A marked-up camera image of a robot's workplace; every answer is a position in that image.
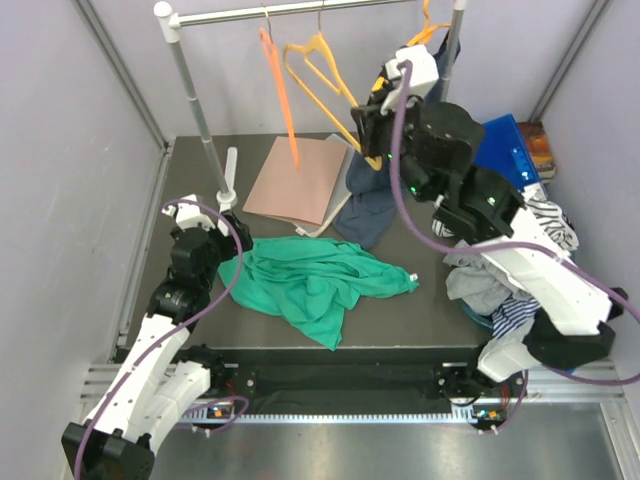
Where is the green tank top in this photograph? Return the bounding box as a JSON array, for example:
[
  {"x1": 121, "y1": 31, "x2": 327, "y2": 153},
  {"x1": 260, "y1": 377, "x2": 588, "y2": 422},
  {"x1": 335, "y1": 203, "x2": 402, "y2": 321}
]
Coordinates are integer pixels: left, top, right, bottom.
[{"x1": 218, "y1": 237, "x2": 419, "y2": 351}]

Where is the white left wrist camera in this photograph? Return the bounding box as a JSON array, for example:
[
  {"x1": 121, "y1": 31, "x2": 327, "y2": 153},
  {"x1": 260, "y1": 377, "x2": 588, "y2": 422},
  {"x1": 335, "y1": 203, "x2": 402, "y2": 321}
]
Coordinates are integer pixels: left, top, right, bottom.
[{"x1": 161, "y1": 194, "x2": 229, "y2": 236}]

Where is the blue plastic binder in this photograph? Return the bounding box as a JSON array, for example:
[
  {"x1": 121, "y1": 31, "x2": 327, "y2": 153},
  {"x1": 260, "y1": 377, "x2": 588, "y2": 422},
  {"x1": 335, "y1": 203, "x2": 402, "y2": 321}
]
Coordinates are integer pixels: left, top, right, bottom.
[{"x1": 474, "y1": 114, "x2": 541, "y2": 191}]

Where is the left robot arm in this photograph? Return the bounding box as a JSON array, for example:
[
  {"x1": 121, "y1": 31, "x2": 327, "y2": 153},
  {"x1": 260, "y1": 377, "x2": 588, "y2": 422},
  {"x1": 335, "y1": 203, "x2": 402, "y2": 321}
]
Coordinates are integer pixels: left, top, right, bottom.
[{"x1": 61, "y1": 202, "x2": 253, "y2": 479}]

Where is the aluminium frame rail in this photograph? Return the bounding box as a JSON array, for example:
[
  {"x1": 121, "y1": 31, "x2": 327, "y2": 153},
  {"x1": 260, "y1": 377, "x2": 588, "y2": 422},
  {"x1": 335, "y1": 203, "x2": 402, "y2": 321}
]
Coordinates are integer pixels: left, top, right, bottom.
[{"x1": 72, "y1": 0, "x2": 170, "y2": 348}]

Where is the yellow-tan hanger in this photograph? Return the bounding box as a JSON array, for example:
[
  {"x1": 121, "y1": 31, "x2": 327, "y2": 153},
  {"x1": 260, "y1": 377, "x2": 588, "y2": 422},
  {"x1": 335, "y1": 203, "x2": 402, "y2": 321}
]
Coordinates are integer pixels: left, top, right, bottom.
[{"x1": 282, "y1": 13, "x2": 382, "y2": 171}]

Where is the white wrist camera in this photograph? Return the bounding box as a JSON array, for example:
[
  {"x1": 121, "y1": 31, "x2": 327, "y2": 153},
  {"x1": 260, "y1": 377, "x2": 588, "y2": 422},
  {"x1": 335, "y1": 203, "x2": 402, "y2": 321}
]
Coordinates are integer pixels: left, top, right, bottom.
[
  {"x1": 380, "y1": 45, "x2": 439, "y2": 115},
  {"x1": 161, "y1": 194, "x2": 229, "y2": 236}
]

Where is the striped white laundry pile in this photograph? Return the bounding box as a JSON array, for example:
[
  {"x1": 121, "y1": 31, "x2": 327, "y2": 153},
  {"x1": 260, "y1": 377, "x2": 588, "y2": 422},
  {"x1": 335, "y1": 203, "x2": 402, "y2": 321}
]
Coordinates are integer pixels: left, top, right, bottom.
[{"x1": 444, "y1": 197, "x2": 579, "y2": 339}]

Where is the navy blue tank top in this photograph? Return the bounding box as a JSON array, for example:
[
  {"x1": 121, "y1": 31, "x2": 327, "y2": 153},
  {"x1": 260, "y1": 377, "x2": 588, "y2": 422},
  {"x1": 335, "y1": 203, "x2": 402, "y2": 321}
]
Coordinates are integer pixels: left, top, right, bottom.
[{"x1": 332, "y1": 24, "x2": 464, "y2": 250}]

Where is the pink paper folder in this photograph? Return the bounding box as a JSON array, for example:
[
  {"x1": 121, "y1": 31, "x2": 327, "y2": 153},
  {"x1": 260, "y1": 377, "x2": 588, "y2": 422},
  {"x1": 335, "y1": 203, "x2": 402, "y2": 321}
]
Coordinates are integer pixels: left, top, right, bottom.
[{"x1": 243, "y1": 137, "x2": 347, "y2": 225}]

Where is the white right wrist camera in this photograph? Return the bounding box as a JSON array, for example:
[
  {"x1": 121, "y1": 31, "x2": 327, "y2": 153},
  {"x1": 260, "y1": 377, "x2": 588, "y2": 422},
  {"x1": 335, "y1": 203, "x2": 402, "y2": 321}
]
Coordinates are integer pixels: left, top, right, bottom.
[{"x1": 380, "y1": 45, "x2": 439, "y2": 115}]

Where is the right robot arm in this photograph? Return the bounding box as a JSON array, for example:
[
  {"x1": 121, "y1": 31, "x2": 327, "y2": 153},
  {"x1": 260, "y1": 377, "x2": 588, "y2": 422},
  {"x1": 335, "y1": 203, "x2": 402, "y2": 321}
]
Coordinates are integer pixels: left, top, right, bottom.
[{"x1": 351, "y1": 97, "x2": 625, "y2": 396}]

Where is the orange-yellow hanger holding navy top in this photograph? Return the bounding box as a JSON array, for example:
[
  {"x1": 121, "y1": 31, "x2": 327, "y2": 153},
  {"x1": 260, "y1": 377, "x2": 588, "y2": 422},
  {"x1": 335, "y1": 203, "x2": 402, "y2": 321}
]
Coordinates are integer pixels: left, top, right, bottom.
[{"x1": 369, "y1": 0, "x2": 454, "y2": 96}]

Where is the silver garment rack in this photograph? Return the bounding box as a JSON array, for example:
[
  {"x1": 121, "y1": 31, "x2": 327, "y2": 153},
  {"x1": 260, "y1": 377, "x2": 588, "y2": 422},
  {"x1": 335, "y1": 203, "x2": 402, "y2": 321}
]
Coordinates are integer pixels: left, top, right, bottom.
[{"x1": 153, "y1": 1, "x2": 467, "y2": 207}]

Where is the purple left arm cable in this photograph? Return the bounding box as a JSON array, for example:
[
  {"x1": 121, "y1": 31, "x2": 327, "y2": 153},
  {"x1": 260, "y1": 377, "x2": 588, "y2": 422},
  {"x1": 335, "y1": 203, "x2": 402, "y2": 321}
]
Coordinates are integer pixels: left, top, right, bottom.
[{"x1": 72, "y1": 198, "x2": 251, "y2": 480}]

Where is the orange hanger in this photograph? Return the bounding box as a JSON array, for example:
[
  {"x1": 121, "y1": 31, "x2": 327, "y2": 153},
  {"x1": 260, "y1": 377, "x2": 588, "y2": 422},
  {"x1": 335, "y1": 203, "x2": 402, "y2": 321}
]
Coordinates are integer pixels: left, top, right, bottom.
[{"x1": 260, "y1": 3, "x2": 300, "y2": 169}]

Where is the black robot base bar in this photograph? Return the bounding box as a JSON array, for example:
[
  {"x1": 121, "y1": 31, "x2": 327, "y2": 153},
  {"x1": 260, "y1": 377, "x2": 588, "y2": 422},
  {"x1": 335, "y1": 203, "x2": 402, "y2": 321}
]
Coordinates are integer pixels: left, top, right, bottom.
[{"x1": 176, "y1": 345, "x2": 495, "y2": 415}]

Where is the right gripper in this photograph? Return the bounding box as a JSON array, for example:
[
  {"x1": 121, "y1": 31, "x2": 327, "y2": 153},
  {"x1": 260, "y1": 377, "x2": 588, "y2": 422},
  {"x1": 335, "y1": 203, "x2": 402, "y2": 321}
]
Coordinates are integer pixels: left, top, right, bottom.
[{"x1": 351, "y1": 88, "x2": 435, "y2": 206}]

